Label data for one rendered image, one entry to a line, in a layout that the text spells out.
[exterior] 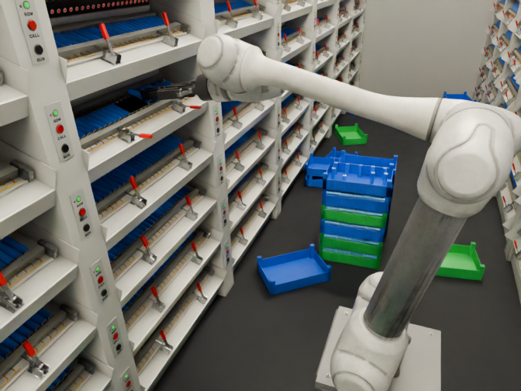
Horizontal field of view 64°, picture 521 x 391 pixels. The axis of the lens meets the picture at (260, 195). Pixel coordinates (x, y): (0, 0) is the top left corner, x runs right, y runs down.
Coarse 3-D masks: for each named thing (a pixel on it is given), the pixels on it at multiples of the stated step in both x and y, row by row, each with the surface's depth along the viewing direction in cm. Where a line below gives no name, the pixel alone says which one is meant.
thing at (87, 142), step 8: (160, 104) 127; (168, 104) 131; (136, 112) 118; (144, 112) 120; (152, 112) 123; (120, 120) 112; (128, 120) 114; (136, 120) 117; (104, 128) 107; (112, 128) 108; (88, 136) 102; (96, 136) 103; (104, 136) 106; (112, 136) 108; (88, 144) 101; (96, 144) 103; (104, 144) 104
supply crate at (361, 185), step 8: (328, 168) 199; (344, 168) 205; (352, 168) 203; (368, 168) 201; (376, 168) 199; (392, 168) 195; (328, 176) 202; (336, 176) 202; (352, 176) 202; (368, 176) 201; (376, 176) 201; (328, 184) 189; (336, 184) 188; (344, 184) 187; (352, 184) 186; (360, 184) 184; (368, 184) 183; (376, 184) 194; (352, 192) 188; (360, 192) 186; (368, 192) 185; (376, 192) 184; (384, 192) 183
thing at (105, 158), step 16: (128, 80) 129; (176, 80) 146; (192, 80) 143; (96, 96) 118; (176, 112) 131; (192, 112) 137; (144, 128) 118; (160, 128) 120; (176, 128) 131; (112, 144) 107; (128, 144) 109; (144, 144) 116; (96, 160) 100; (112, 160) 104; (96, 176) 100
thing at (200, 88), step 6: (198, 78) 114; (204, 78) 113; (192, 84) 119; (198, 84) 114; (204, 84) 113; (186, 90) 115; (192, 90) 115; (198, 90) 114; (204, 90) 114; (198, 96) 116; (204, 96) 115; (210, 96) 115
